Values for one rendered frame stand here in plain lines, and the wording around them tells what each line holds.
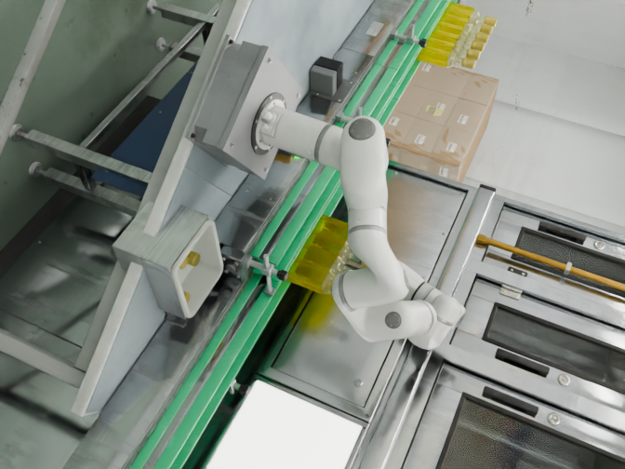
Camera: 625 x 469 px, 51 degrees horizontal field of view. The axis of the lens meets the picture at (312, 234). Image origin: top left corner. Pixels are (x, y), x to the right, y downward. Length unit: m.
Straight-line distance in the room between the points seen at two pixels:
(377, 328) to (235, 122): 0.56
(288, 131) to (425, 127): 4.28
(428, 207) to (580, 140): 5.01
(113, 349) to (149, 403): 0.16
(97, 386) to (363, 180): 0.77
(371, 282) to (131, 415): 0.65
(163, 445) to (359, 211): 0.70
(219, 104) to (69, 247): 0.91
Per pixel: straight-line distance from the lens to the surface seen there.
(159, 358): 1.69
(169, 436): 1.63
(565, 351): 2.04
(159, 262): 1.50
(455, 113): 5.96
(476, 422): 1.87
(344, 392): 1.81
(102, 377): 1.61
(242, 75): 1.52
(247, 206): 1.81
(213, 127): 1.50
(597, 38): 8.06
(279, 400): 1.80
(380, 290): 1.38
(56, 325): 2.08
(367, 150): 1.39
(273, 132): 1.56
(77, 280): 2.15
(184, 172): 1.57
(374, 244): 1.37
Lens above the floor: 1.49
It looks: 16 degrees down
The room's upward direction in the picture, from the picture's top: 110 degrees clockwise
